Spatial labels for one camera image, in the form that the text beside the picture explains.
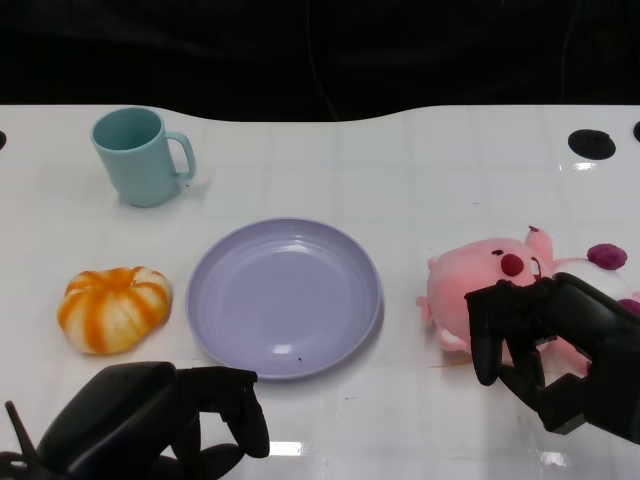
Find thin black hanging cable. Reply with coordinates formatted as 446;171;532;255
560;0;577;104
305;0;337;122

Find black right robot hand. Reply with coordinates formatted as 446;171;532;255
464;271;640;444

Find black backdrop cloth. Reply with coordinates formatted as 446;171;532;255
0;0;640;124

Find pink plush doll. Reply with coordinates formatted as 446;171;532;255
415;225;640;376

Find lavender plastic plate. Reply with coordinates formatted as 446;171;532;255
185;216;384;382

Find orange striped pumpkin toy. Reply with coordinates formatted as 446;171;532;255
56;266;174;356

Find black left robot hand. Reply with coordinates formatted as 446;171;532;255
35;360;272;480

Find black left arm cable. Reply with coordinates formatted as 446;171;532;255
0;399;47;480

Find teal plastic mug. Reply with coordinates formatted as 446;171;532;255
90;106;197;208

